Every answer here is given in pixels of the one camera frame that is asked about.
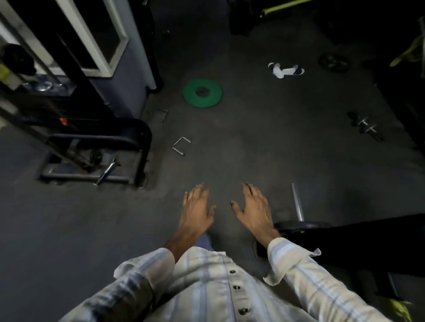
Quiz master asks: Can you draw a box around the person's right hand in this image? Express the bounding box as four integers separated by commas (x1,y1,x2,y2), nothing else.
231,183,278,241

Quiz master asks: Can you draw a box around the person's left hand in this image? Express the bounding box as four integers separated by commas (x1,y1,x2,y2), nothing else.
178,183,216,238

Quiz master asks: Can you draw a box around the person's right forearm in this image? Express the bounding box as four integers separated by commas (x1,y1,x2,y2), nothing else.
256,228,392,322

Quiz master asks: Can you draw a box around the person's left forearm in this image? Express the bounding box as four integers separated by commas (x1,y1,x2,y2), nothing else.
113,228,207,301

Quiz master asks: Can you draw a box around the chrome bar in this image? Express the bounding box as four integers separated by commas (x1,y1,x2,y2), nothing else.
291,183,305,222

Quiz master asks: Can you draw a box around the large black weight plate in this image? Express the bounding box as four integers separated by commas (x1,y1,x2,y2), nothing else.
274,220,332,233

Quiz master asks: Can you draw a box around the striped button shirt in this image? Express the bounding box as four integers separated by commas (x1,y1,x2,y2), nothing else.
59,237,392,322

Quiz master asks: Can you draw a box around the green weight plate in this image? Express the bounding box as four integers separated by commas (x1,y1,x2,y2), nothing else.
182,79,223,109

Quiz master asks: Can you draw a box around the black padded bench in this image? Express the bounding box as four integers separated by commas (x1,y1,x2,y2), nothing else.
256,214,425,299

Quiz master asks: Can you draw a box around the chrome dumbbell with black plates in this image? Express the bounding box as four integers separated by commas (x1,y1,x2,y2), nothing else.
346,111,385,142

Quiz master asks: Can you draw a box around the small black weight plate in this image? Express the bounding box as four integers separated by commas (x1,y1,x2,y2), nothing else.
318,53,350,73

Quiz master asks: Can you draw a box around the white framed mirror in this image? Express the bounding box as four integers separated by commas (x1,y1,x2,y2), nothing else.
55,0,130,78

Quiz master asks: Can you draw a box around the yellow bench foot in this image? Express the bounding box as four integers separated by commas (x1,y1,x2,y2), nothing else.
382,297,414,322

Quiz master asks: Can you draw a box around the yellow-green bar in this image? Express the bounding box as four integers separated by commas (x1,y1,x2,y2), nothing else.
261,0,316,16

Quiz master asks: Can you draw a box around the chrome machine handle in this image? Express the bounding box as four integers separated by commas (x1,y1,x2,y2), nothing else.
94,158,121,186

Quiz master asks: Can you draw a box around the black gym machine frame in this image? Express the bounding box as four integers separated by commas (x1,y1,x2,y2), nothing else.
0,0,153,190

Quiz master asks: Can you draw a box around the yellow strap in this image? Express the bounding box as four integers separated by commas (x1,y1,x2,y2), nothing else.
389,33,425,68

